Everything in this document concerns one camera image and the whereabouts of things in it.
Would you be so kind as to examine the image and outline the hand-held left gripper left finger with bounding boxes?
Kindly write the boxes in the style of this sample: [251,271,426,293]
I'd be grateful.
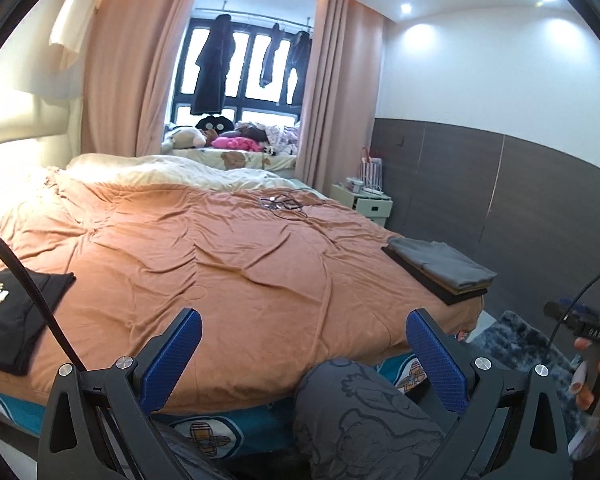
[37,307,203,480]

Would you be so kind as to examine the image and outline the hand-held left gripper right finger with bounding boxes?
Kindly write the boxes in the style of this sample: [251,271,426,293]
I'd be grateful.
[405,308,573,480]

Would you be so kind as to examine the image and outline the grey t-shirt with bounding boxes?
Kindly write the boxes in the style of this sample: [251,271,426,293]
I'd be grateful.
[387,237,498,291]

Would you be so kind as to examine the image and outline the person's right hand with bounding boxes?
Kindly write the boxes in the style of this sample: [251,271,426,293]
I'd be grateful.
[571,338,600,417]

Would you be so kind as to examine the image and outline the blue grey shaggy rug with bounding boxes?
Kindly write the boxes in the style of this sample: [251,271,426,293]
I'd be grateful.
[467,310,588,461]

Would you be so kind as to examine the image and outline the plain black folded garment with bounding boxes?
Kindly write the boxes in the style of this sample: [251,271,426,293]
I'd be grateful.
[381,246,490,307]

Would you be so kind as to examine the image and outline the mustard folded garment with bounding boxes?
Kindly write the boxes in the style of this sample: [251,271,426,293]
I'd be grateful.
[445,280,488,294]

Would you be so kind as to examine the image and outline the grey patterned pants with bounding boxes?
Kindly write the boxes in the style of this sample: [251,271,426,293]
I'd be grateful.
[150,357,451,480]

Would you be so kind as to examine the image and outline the orange blanket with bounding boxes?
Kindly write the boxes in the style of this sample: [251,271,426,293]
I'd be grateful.
[0,167,483,413]

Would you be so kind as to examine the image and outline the teal cartoon print bed sheet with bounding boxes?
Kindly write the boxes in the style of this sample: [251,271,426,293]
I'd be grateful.
[0,350,431,461]

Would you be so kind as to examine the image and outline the black folded printed garment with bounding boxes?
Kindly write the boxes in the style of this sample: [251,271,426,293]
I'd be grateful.
[0,267,77,376]

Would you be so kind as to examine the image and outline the pale green nightstand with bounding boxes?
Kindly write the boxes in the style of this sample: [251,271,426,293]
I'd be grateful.
[330,182,395,226]

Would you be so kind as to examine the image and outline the cream duvet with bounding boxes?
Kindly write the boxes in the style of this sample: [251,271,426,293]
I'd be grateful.
[66,154,301,192]

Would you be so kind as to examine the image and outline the striped paper bag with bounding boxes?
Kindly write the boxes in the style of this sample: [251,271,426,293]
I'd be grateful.
[360,147,383,188]

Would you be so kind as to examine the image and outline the bear print cushion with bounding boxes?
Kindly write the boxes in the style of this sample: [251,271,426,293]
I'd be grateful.
[172,146,298,171]

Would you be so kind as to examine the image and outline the white plush dog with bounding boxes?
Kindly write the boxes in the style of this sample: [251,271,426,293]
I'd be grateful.
[161,126,207,153]

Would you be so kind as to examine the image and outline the pink plush toy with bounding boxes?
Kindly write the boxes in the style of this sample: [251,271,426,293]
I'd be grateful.
[212,136,261,152]

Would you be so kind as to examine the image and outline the black plush toy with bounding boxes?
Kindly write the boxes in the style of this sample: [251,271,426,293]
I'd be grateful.
[196,115,233,132]

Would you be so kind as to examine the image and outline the brown plush toy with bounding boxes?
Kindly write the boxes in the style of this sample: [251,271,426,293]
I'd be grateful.
[235,125,271,143]

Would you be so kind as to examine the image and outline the pink curtain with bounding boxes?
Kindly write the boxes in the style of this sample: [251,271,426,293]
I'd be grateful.
[82,0,206,157]
[300,0,386,195]

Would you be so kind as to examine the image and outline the cream padded headboard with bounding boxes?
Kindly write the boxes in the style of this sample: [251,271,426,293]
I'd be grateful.
[0,89,85,181]

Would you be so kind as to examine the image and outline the long dark hanging coat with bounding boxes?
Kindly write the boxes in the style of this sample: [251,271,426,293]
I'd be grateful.
[190,14,236,116]

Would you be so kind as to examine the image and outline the black framed window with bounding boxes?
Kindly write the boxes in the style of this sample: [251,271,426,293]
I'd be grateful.
[172,7,316,128]

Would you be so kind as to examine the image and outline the small dark hanging garment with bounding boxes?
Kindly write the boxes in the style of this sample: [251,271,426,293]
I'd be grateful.
[259,22,283,88]

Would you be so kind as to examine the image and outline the white hanging garment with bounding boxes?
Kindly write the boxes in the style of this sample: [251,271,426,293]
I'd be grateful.
[49,0,111,68]

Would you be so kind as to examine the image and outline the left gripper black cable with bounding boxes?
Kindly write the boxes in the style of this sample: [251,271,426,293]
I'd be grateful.
[0,220,81,368]

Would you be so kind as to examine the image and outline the tangle of black cables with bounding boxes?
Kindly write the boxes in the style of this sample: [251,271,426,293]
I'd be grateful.
[259,192,326,221]

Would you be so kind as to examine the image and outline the metal clothes rail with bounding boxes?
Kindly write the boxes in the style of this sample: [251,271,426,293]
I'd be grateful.
[195,7,316,23]

